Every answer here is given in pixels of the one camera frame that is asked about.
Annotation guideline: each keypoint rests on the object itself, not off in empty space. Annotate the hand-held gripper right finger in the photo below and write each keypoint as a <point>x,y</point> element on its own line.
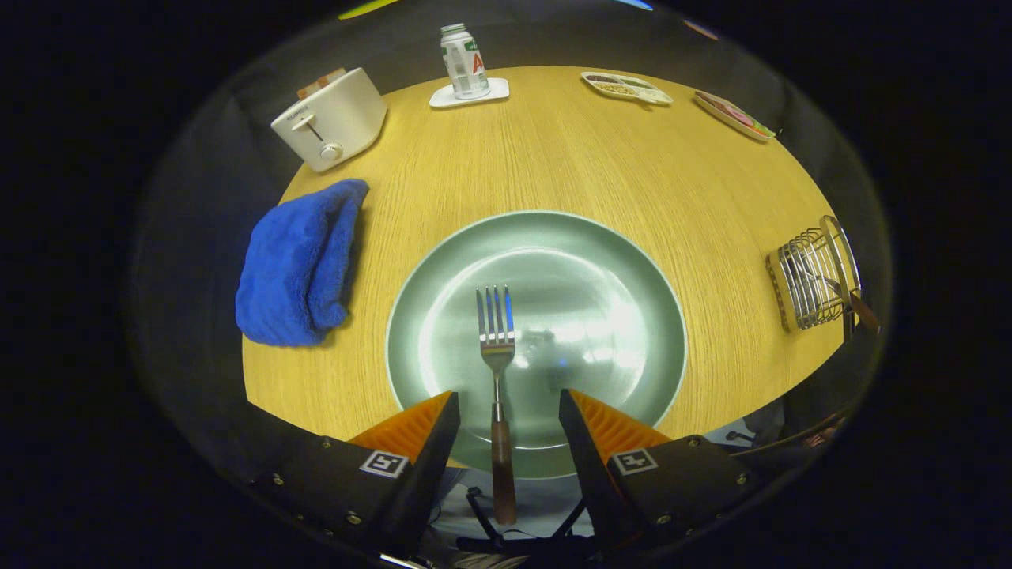
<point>589,466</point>

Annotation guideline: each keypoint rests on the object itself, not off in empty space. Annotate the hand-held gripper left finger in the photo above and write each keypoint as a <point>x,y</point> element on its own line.
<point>431,466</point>

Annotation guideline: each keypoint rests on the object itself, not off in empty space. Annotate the pale green plate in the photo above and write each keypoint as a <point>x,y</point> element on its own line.
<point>601,316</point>

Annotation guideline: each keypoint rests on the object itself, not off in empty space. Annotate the blue towel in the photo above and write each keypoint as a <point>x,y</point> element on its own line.
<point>292,269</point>

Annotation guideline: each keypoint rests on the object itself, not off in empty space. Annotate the white toaster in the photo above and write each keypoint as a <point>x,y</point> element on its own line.
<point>336,122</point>

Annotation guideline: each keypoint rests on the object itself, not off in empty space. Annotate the plate of toy food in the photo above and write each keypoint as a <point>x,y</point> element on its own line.
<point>735,117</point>

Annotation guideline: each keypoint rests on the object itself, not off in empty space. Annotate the white divided dish of beans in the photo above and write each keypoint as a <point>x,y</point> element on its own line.
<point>624,87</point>

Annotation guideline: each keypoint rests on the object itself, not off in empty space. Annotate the white square coaster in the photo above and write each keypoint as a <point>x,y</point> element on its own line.
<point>496,91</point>

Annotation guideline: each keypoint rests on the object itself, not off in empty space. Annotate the toast slice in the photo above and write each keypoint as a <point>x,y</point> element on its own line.
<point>320,81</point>

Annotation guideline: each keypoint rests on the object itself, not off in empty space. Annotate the small plastic drink bottle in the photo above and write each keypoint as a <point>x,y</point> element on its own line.
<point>465,63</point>

